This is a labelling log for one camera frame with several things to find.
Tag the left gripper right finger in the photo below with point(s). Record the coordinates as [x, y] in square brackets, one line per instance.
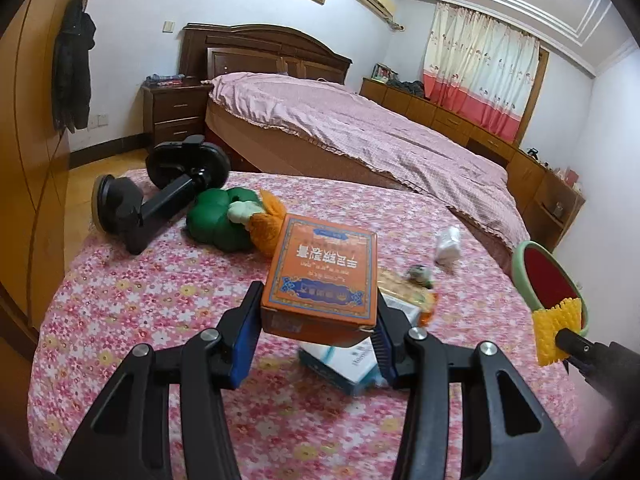
[506, 432]

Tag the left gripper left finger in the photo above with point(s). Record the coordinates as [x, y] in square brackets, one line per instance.
[125, 433]

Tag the yellow spiky foam piece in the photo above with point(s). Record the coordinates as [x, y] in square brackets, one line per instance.
[548, 323]

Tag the white blue carton box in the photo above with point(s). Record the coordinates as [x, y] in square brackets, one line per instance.
[354, 369]

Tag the white plastic bag wad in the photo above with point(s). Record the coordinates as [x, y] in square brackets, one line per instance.
[448, 246]

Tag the orange cardboard box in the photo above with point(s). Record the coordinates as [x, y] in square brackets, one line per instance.
[322, 286]

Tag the green red trash bin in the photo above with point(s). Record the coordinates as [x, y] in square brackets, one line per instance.
[541, 280]

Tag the small grey crumpled trash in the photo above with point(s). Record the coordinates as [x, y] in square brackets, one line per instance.
[420, 275]

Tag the pink floral bed sheet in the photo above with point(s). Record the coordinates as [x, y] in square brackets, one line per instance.
[285, 421]

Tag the long wooden cabinet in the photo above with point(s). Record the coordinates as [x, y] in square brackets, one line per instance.
[547, 204]

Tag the yellow patterned wrapper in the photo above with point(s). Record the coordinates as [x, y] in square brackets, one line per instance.
[416, 301]

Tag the green plush toy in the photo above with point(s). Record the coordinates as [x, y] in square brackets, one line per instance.
[219, 217]

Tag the wooden wardrobe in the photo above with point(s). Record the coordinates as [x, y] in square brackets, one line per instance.
[34, 172]

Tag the brown bed base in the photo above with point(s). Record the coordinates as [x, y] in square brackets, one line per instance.
[408, 158]

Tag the red white floral curtain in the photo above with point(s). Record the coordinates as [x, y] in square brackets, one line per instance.
[480, 68]

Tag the dark wooden nightstand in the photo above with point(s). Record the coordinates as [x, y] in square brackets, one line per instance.
[174, 112]

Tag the pink checkered bedspread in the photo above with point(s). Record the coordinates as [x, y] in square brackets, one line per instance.
[327, 112]

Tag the items on nightstand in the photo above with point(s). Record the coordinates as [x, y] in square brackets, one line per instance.
[157, 80]

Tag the black hanging jacket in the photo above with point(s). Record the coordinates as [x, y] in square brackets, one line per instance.
[71, 82]

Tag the dark wooden headboard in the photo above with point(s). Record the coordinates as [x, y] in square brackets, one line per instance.
[208, 51]

